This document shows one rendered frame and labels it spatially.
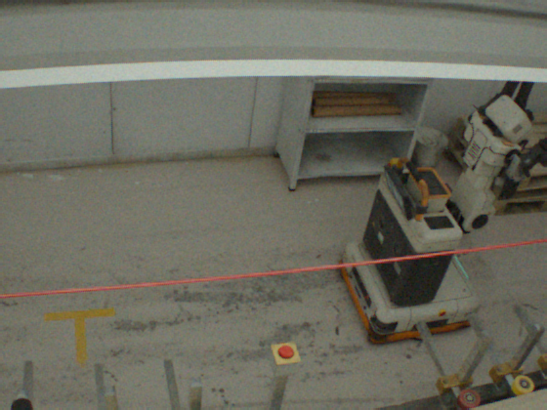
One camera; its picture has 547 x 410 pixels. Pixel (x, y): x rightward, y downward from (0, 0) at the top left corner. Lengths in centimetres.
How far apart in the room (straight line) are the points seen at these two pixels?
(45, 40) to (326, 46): 30
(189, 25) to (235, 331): 281
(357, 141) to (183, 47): 412
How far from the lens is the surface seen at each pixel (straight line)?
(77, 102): 416
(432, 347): 240
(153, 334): 332
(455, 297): 347
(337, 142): 466
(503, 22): 81
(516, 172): 297
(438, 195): 299
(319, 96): 433
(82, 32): 64
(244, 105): 432
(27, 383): 216
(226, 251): 377
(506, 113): 302
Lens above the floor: 262
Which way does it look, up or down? 40 degrees down
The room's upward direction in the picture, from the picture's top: 9 degrees clockwise
